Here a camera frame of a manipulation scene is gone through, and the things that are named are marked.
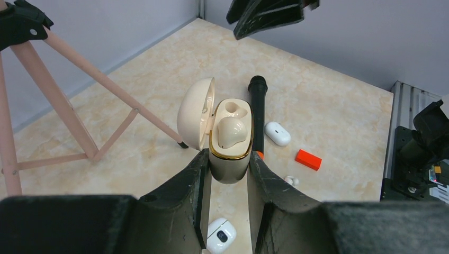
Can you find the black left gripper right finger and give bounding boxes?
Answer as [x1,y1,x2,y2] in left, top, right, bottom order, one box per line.
[247,152,448,253]

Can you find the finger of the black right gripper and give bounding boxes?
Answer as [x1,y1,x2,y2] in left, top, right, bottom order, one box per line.
[226,0,320,40]

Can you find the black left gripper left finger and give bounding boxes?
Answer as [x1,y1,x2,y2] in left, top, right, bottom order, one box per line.
[1,149,211,253]

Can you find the white clip earbud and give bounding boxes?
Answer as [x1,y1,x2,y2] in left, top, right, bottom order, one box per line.
[284,176,299,186]

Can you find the white charging case gold trim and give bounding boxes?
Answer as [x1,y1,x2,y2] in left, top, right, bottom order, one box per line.
[206,217,237,254]

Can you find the beige charging case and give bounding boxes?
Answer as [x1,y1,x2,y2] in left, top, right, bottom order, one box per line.
[177,78,254,184]

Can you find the small beige earbud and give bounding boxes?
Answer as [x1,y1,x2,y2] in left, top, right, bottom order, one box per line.
[218,116,248,149]

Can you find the white oval charging case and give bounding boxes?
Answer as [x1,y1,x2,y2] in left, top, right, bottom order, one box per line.
[265,121,291,147]

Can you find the black marker orange cap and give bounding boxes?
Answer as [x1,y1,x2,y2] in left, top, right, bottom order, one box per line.
[248,76,268,159]

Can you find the red rectangular block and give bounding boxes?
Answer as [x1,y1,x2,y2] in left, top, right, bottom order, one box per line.
[295,149,322,171]

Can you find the pink music stand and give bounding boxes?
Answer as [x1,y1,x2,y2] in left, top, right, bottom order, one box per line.
[0,0,190,197]

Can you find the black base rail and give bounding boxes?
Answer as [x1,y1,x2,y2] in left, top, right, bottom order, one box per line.
[380,126,448,204]

